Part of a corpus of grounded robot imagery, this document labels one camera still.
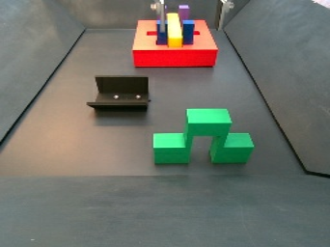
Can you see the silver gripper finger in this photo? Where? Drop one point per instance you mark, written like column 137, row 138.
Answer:
column 157, row 6
column 225, row 6

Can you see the green bridge-shaped block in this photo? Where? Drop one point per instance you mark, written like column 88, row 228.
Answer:
column 229, row 148

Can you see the red base board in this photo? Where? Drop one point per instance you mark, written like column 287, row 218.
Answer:
column 149, row 55

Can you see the purple bridge block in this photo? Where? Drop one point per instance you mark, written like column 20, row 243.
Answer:
column 181, row 13

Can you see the blue bridge block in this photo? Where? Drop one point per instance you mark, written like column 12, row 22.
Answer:
column 185, row 38

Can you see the yellow arch block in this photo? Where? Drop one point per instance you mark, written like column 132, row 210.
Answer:
column 173, row 30

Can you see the black angle bracket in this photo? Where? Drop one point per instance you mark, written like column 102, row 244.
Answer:
column 120, row 91

